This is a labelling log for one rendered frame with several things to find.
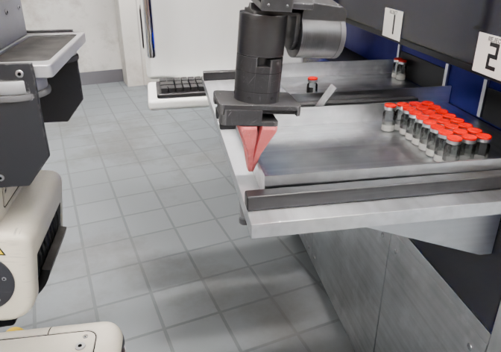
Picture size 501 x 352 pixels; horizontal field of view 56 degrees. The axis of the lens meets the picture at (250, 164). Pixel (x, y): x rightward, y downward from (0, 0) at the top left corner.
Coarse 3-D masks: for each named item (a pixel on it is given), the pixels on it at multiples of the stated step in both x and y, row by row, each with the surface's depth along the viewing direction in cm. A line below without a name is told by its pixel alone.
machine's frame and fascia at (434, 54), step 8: (352, 24) 123; (360, 24) 118; (376, 32) 109; (392, 40) 101; (400, 40) 98; (416, 48) 92; (424, 48) 89; (432, 56) 86; (440, 56) 84; (448, 56) 82; (456, 64) 80; (464, 64) 77; (472, 72) 76; (496, 80) 70
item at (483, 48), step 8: (480, 32) 73; (480, 40) 73; (488, 40) 71; (496, 40) 69; (480, 48) 73; (488, 48) 71; (496, 48) 69; (480, 56) 73; (480, 64) 73; (488, 64) 71; (496, 64) 70; (480, 72) 73; (488, 72) 71; (496, 72) 70
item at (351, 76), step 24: (288, 72) 114; (312, 72) 115; (336, 72) 116; (360, 72) 118; (384, 72) 119; (312, 96) 91; (336, 96) 91; (360, 96) 92; (384, 96) 93; (432, 96) 95
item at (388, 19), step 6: (390, 12) 101; (396, 12) 99; (402, 12) 96; (384, 18) 104; (390, 18) 101; (396, 18) 99; (402, 18) 96; (384, 24) 104; (390, 24) 102; (396, 24) 99; (384, 30) 105; (390, 30) 102; (396, 30) 99; (390, 36) 102; (396, 36) 99
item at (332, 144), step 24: (288, 120) 83; (312, 120) 83; (336, 120) 84; (360, 120) 85; (288, 144) 75; (312, 144) 75; (336, 144) 75; (360, 144) 75; (384, 144) 75; (408, 144) 75; (264, 168) 59; (288, 168) 67; (312, 168) 67; (336, 168) 67; (360, 168) 59; (384, 168) 60; (408, 168) 60; (432, 168) 61; (456, 168) 62; (480, 168) 62
